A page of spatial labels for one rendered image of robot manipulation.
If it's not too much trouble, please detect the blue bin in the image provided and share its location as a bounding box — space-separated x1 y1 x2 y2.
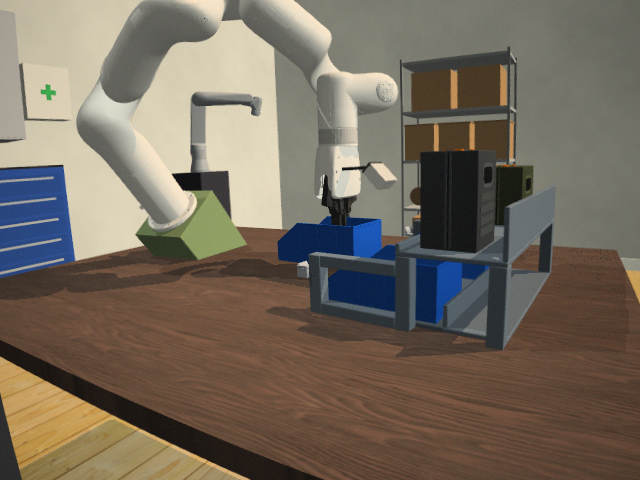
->
277 216 382 264
328 245 462 324
462 263 489 280

